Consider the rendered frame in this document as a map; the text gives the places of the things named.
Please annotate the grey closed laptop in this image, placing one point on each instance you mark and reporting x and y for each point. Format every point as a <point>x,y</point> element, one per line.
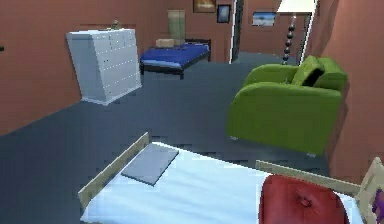
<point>150,163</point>

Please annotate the tan pillow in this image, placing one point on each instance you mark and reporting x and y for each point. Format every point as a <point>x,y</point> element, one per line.
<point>165,43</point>

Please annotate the beige tall cabinet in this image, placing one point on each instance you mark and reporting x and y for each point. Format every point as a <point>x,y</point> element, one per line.
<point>176,25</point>

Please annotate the green armchair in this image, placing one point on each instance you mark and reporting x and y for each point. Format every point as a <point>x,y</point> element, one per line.
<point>283,113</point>

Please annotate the dark room door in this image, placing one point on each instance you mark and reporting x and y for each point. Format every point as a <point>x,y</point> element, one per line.
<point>237,30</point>

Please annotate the white chest of drawers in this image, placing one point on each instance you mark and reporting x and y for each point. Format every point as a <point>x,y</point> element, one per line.
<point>110,63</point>

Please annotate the dark framed picture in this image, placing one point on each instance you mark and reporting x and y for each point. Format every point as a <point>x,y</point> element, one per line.
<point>223,13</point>

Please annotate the brown framed picture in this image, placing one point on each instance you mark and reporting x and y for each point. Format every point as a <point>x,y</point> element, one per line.
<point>204,5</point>

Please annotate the small olive figurine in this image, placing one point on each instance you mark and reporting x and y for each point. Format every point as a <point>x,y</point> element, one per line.
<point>115,25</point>

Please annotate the blue landscape picture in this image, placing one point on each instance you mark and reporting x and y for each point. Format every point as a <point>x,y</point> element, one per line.
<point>264,18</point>

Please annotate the floor lamp with black beads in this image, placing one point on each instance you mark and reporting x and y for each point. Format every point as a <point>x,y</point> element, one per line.
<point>290,30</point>

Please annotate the red round cushion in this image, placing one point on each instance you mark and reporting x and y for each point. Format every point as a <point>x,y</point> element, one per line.
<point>300,201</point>

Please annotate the purple object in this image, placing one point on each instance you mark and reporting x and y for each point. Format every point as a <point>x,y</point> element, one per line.
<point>378,206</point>

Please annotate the blue bed with black frame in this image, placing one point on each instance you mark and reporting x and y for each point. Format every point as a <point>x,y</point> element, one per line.
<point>173,55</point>

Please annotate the white bed with wooden frame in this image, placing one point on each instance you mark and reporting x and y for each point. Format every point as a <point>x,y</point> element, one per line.
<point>200,190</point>

